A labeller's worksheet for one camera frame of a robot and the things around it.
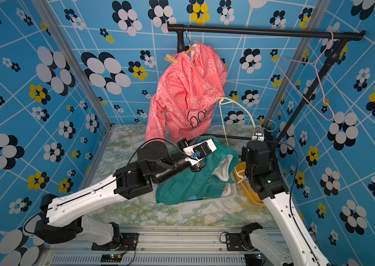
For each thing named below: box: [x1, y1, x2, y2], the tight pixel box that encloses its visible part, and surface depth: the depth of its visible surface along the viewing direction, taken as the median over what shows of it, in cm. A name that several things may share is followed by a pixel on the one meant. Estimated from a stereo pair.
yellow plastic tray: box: [233, 161, 265, 207], surface depth 68 cm
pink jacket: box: [145, 42, 227, 144], surface depth 71 cm
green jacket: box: [155, 135, 239, 205], surface depth 67 cm
